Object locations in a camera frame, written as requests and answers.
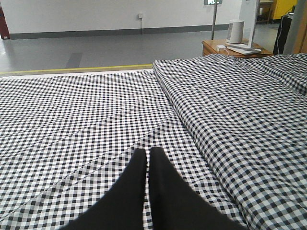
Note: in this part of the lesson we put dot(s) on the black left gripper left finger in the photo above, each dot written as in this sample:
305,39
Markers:
121,208

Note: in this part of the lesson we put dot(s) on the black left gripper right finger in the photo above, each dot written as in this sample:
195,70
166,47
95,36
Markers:
174,205

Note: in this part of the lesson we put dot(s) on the checkered bed sheet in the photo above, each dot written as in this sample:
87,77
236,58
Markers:
64,141

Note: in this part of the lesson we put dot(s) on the checkered folded quilt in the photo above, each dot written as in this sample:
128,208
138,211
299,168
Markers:
251,130

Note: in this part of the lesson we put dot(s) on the white charger adapter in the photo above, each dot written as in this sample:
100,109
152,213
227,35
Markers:
220,48

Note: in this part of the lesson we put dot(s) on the checkered pillow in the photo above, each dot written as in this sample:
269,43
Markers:
290,70

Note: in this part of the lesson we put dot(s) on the white cylindrical speaker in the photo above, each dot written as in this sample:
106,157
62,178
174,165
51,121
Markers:
235,31

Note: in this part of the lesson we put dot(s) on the metal pole stand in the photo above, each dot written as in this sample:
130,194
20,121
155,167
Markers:
214,19

